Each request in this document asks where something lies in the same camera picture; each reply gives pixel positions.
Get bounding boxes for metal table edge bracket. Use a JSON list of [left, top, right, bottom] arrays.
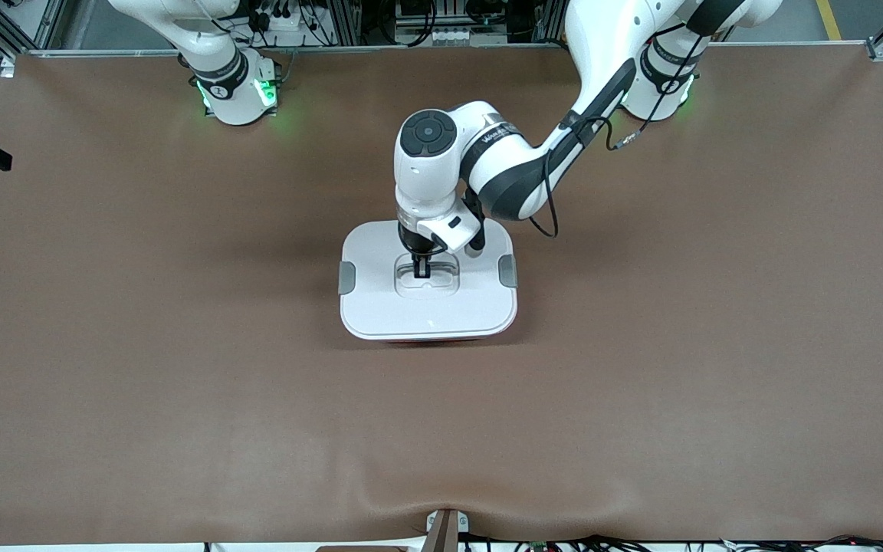
[[422, 508, 471, 552]]

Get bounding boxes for left arm black wrist cable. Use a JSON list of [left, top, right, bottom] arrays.
[[526, 115, 615, 238]]

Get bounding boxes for silver table edge rail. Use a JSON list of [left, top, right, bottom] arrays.
[[1, 40, 883, 61]]

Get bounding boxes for white power strip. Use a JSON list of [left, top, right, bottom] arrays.
[[254, 0, 327, 48], [396, 23, 505, 47]]

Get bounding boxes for black cable with metal connector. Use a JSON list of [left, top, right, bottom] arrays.
[[604, 31, 711, 152]]

